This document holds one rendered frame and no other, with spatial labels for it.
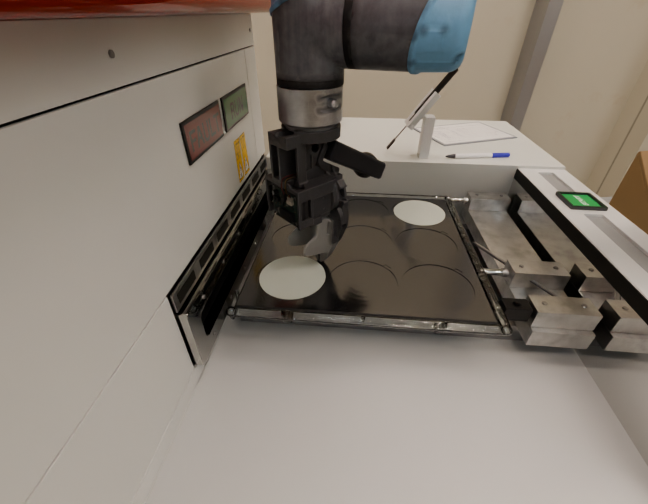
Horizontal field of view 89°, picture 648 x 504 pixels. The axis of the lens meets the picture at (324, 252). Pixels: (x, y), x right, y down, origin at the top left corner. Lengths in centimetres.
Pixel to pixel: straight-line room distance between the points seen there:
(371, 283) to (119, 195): 33
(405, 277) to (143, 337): 35
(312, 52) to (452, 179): 49
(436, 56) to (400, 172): 43
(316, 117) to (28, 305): 29
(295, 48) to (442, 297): 35
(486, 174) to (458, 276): 32
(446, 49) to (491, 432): 41
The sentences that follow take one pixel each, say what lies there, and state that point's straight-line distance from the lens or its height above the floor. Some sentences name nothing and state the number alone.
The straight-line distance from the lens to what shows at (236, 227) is 55.
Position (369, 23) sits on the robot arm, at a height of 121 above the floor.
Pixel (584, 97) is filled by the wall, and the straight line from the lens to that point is 319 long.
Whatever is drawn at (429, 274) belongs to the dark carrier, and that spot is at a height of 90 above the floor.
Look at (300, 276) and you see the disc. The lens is 50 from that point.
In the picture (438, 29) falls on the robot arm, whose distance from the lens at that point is 35.
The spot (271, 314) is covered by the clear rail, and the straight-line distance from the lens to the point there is 45.
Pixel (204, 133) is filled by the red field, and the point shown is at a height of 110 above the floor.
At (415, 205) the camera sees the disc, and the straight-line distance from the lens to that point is 71.
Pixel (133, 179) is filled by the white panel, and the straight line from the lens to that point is 34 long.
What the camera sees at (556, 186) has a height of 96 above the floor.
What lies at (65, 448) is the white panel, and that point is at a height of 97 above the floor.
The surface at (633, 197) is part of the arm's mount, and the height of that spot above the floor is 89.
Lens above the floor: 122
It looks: 36 degrees down
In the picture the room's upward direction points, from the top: straight up
